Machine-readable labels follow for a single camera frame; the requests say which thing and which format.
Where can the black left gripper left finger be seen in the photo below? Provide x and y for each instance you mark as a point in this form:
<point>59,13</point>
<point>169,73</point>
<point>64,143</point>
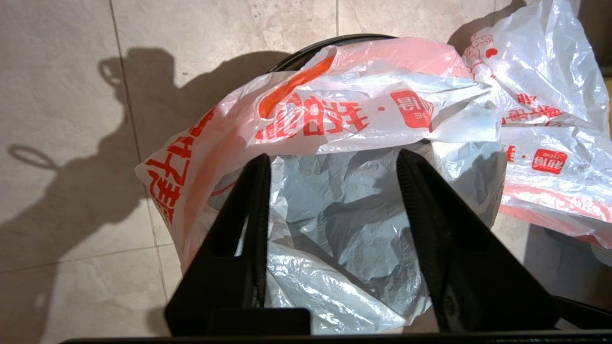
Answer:
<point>224,286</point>

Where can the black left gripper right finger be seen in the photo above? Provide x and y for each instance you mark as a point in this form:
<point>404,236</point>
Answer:
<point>478,277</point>

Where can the used white pink-rimmed trash bag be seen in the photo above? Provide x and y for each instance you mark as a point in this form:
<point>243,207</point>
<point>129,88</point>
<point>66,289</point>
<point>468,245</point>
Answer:
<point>550,119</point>

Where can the black round trash bin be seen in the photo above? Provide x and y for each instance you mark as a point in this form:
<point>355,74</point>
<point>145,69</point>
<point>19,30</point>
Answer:
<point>306,52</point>

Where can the white red plastic bag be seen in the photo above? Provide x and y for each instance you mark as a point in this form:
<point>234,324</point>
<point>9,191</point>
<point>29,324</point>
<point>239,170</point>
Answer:
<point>344,215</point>

